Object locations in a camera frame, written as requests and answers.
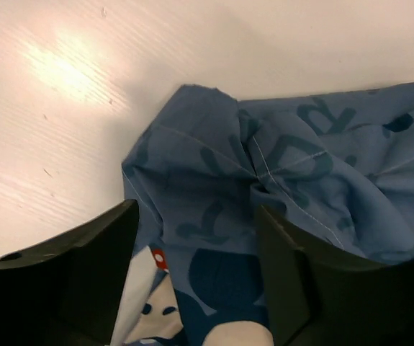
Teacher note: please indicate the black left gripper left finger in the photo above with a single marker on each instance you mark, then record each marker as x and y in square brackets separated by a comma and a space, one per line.
[67, 290]

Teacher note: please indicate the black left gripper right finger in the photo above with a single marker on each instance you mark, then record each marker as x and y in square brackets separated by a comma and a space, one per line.
[318, 294]

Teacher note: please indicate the blue cartoon print pillowcase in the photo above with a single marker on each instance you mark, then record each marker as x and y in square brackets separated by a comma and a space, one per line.
[338, 166]

